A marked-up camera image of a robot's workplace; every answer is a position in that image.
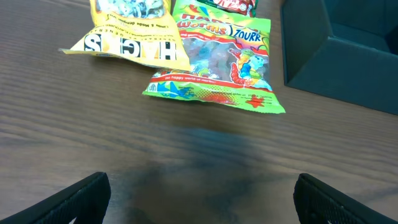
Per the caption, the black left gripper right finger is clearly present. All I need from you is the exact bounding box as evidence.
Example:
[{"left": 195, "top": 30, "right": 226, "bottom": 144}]
[{"left": 293, "top": 173, "right": 397, "bottom": 224}]

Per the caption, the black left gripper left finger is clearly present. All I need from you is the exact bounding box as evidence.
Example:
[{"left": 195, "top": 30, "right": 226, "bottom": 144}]
[{"left": 1, "top": 172, "right": 111, "bottom": 224}]

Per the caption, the dark green gift box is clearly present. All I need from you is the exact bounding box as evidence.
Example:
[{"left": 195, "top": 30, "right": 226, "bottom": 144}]
[{"left": 280, "top": 0, "right": 397, "bottom": 114}]

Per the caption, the green Haribo worms bag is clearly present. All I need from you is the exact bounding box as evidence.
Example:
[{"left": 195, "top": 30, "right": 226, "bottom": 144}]
[{"left": 143, "top": 1, "right": 285, "bottom": 114}]

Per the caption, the yellow Hacks candy bag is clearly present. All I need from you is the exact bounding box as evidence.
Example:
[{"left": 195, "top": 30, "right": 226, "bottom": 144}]
[{"left": 61, "top": 0, "right": 190, "bottom": 71}]

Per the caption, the red green KitKat wrapper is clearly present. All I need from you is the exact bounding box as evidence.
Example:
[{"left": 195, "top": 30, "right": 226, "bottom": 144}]
[{"left": 198, "top": 0, "right": 258, "bottom": 17}]

